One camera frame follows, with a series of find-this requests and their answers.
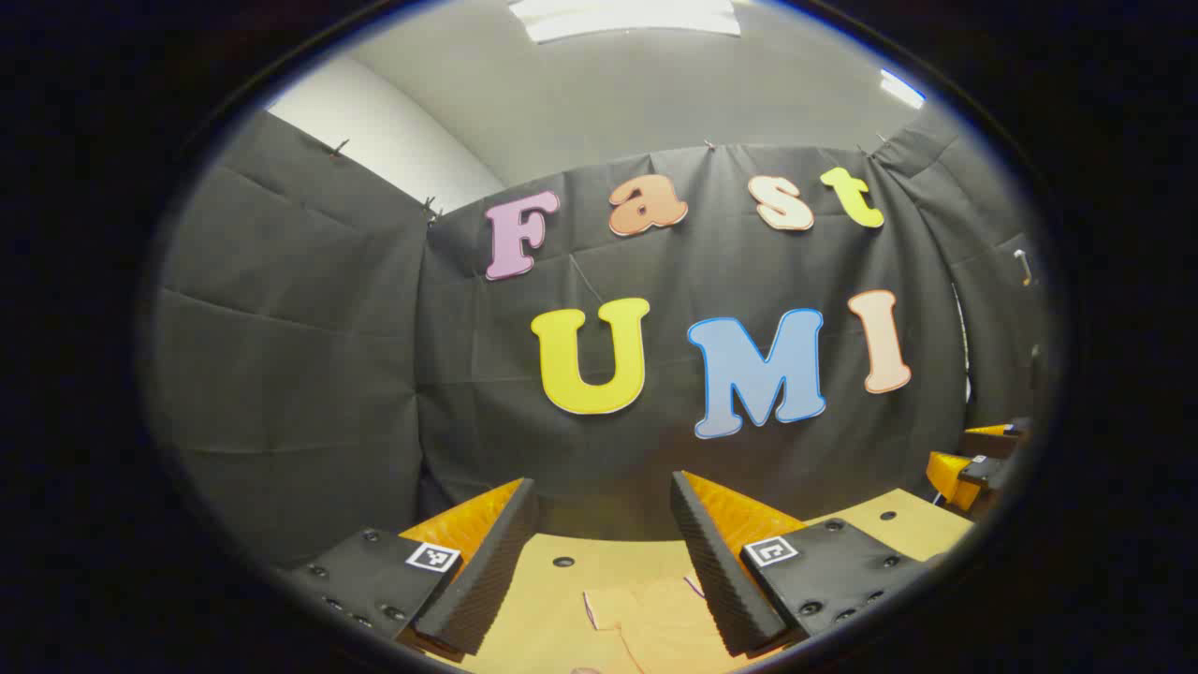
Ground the black backdrop cloth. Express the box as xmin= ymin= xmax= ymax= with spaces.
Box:
xmin=150 ymin=108 xmax=1059 ymax=572

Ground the orange T-shirt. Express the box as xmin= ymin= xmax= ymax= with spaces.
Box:
xmin=582 ymin=573 xmax=750 ymax=674

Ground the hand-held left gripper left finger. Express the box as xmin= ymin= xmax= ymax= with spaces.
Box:
xmin=281 ymin=477 xmax=542 ymax=662

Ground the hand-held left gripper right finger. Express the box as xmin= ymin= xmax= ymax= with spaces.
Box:
xmin=669 ymin=470 xmax=937 ymax=658

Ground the small ceiling light panel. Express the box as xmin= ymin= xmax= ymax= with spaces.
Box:
xmin=878 ymin=67 xmax=928 ymax=110

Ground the large ceiling light panel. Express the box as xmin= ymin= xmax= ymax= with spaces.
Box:
xmin=508 ymin=0 xmax=742 ymax=45

